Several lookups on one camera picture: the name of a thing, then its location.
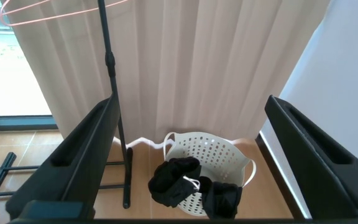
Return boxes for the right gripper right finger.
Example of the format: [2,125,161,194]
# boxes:
[264,95,358,219]

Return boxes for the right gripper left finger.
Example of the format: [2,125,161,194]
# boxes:
[5,95,121,220]

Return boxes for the black shorts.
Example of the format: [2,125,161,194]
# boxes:
[147,156,203,208]

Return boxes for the white laundry basket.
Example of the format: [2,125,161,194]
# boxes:
[162,131,257,217]

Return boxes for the black clothes rack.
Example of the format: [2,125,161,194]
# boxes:
[0,0,134,219]

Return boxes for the black garment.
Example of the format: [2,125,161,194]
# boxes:
[198,176,244,220]

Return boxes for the window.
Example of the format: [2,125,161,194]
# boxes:
[0,0,58,141]

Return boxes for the beige curtain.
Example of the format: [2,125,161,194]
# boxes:
[2,0,332,147]

